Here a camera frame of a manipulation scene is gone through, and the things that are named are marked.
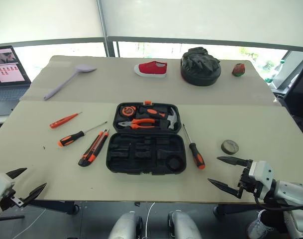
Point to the orange tester screwdriver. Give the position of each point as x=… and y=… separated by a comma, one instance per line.
x=60, y=122

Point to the orange black tape measure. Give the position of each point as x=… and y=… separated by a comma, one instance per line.
x=127, y=111

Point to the black orange screwdriver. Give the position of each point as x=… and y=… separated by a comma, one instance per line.
x=197, y=155
x=70, y=139

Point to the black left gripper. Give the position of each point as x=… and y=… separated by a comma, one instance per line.
x=8, y=200

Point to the green capped plastic bottle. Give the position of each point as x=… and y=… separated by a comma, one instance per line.
x=274, y=73

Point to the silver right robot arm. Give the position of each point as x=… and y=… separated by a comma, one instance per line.
x=293, y=193

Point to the purple silicone spatula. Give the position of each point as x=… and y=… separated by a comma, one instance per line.
x=85, y=68

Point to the grey window frame rail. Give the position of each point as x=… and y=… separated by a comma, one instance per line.
x=191, y=41

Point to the grey vertical window post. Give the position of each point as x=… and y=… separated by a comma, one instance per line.
x=102, y=27

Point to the grey electrical tape roll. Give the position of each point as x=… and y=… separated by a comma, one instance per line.
x=224, y=148

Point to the silver rounded robot leg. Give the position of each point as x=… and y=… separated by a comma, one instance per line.
x=125, y=225
x=183, y=225

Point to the black tool case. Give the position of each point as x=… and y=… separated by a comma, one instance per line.
x=146, y=154

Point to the red canvas shoe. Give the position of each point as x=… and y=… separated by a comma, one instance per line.
x=151, y=68

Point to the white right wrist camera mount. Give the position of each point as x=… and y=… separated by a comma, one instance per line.
x=262, y=173

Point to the red green strawberry toy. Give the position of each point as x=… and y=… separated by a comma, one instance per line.
x=238, y=70

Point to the open laptop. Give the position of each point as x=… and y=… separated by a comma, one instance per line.
x=7, y=87

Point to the black office chair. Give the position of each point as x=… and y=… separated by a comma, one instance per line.
x=299, y=94

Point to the orange black utility knife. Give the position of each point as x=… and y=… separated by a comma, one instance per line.
x=92, y=149

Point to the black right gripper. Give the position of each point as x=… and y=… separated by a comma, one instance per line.
x=250, y=186

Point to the claw hammer orange black grip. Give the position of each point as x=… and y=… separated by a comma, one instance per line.
x=172, y=119

